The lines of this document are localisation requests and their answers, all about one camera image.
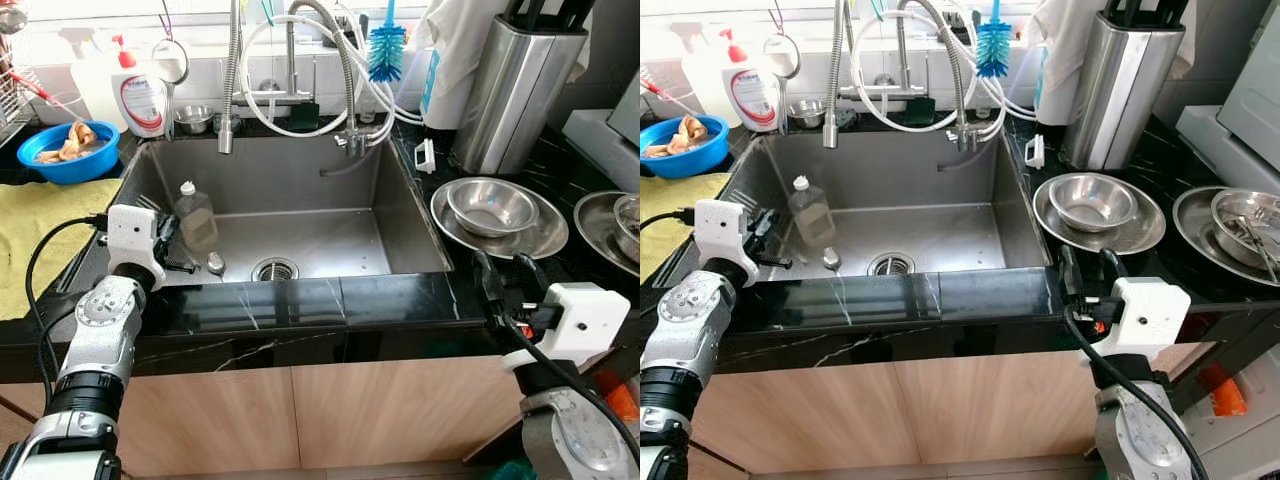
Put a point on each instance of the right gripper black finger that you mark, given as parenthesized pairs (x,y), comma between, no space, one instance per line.
(487,282)
(1070,275)
(1116,268)
(533,275)

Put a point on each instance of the long silver metal utensil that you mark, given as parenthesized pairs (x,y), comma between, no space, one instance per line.
(1255,235)

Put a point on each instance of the round steel plate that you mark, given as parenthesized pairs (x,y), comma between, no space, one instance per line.
(1130,240)
(530,245)
(590,225)
(1195,220)

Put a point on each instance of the clear plastic bottle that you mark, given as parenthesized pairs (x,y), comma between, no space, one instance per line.
(197,225)
(810,220)

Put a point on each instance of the small round metal stopper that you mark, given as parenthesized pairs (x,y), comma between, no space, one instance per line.
(831,259)
(214,264)

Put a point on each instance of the yellow cloth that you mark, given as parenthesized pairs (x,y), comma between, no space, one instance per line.
(60,195)
(670,245)

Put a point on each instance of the blue plastic bowl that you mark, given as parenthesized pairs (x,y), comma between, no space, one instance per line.
(690,165)
(70,170)

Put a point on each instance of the small steel bowl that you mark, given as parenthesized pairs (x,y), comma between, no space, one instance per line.
(193,120)
(806,114)

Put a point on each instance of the orange plastic item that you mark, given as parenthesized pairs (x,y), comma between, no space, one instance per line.
(1225,393)
(622,400)

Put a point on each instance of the white soap bottle red pump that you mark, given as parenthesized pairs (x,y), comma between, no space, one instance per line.
(752,95)
(140,100)

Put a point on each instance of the grey countertop appliance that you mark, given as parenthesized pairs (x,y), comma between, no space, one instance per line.
(1250,110)
(600,140)

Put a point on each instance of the bin with green bag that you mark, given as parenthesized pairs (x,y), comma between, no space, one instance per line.
(510,472)

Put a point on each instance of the flexible metal spray faucet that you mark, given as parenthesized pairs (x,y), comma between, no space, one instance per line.
(230,90)
(835,90)

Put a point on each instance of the stainless steel sink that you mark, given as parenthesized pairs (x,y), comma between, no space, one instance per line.
(330,180)
(940,175)

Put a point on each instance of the white spray bottle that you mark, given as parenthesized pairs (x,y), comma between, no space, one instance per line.
(710,80)
(90,85)

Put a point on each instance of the stainless steel knife block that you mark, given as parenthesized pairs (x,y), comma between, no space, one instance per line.
(1120,95)
(510,100)

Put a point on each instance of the wooden sink cabinet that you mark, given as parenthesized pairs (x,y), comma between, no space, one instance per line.
(350,410)
(950,405)

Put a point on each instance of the small metal strainer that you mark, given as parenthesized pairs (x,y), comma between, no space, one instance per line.
(782,55)
(170,60)

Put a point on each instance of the dark green scouring sponge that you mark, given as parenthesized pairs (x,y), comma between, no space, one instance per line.
(305,114)
(917,109)

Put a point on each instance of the white bottle blue label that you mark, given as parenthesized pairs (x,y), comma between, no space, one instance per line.
(430,90)
(1043,88)

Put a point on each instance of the purple plastic hook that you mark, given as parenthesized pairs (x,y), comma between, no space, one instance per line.
(166,25)
(780,20)

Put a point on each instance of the white towel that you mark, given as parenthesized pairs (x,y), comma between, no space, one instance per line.
(470,40)
(1075,40)

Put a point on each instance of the blue bottle brush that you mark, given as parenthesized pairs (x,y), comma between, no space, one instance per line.
(386,55)
(994,50)

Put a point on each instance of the green plastic hook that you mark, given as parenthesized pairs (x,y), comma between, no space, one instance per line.
(876,8)
(267,10)

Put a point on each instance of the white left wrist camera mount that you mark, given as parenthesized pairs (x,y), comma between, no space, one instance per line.
(130,235)
(718,230)

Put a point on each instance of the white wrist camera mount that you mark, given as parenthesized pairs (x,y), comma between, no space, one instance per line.
(718,230)
(1150,315)
(130,235)
(590,320)

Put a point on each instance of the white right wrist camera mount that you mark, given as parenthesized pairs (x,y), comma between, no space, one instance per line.
(590,320)
(1150,315)

